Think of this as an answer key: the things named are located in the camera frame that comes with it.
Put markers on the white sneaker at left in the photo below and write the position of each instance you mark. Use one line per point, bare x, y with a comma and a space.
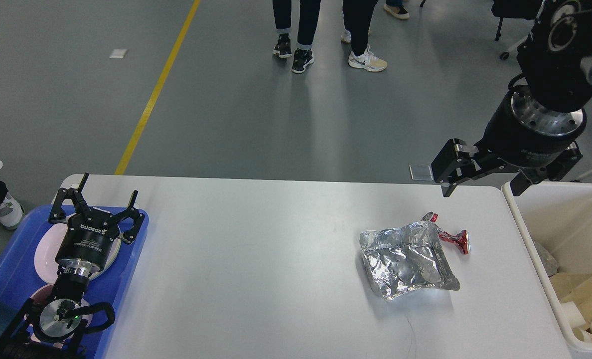
11, 211

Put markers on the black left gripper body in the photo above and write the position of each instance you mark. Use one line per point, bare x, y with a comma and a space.
87, 242

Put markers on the pink plate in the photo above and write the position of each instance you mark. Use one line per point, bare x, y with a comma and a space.
46, 251

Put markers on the left metal floor plate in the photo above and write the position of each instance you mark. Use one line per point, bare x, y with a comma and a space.
421, 172

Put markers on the person with white sneakers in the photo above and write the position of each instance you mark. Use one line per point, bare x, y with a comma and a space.
357, 15

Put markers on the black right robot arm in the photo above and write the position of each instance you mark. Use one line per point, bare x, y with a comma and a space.
556, 56

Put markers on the cream plastic bin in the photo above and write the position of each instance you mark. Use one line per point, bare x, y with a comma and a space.
559, 216

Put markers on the clear plastic wrap in bin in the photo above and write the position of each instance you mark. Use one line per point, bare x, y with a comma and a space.
550, 264

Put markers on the blue plastic tray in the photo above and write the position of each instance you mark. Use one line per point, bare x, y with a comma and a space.
19, 278

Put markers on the aluminium foil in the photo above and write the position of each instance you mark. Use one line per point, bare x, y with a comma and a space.
400, 260

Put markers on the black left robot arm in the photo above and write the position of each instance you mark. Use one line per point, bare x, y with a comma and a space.
64, 275

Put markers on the brown paper sheet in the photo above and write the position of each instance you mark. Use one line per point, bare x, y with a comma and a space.
575, 287

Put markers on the small red object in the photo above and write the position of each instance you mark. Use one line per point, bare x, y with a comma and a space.
461, 240

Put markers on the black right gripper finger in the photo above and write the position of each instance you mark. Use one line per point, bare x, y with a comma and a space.
555, 171
458, 162

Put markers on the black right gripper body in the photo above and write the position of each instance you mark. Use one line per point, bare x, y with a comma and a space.
523, 134

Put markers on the person in blue jeans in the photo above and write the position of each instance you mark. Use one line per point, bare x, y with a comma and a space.
396, 8

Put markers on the white floor label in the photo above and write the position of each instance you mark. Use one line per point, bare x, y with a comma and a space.
118, 53

